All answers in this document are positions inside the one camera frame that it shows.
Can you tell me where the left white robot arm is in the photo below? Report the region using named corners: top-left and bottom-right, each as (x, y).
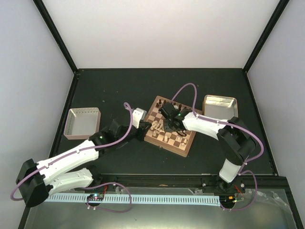
top-left (16, 115), bottom-right (152, 208)

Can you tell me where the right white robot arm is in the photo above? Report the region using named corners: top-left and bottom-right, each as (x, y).
top-left (159, 103), bottom-right (256, 192)

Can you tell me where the pile of light chess pieces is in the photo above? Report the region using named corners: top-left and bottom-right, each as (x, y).
top-left (151, 120), bottom-right (164, 134)

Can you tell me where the wooden chess board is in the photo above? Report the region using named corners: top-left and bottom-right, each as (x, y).
top-left (144, 96), bottom-right (196, 157)

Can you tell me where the row of dark chess pieces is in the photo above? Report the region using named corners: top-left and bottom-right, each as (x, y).
top-left (155, 98), bottom-right (186, 110)

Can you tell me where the silver metal tin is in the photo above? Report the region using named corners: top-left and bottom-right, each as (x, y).
top-left (203, 95), bottom-right (239, 120)

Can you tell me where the pink plastic tray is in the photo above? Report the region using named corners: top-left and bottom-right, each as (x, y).
top-left (63, 107), bottom-right (101, 140)

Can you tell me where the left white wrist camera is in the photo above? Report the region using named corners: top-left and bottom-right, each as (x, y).
top-left (132, 108), bottom-right (147, 129)

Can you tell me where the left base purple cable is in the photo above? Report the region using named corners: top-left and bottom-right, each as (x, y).
top-left (85, 182), bottom-right (133, 213)

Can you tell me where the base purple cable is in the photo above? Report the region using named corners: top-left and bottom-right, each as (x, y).
top-left (85, 182), bottom-right (133, 213)
top-left (219, 170), bottom-right (258, 212)

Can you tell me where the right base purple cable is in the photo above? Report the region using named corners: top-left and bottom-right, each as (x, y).
top-left (219, 170), bottom-right (258, 212)

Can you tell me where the light blue slotted cable duct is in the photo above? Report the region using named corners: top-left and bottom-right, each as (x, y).
top-left (46, 193), bottom-right (220, 207)

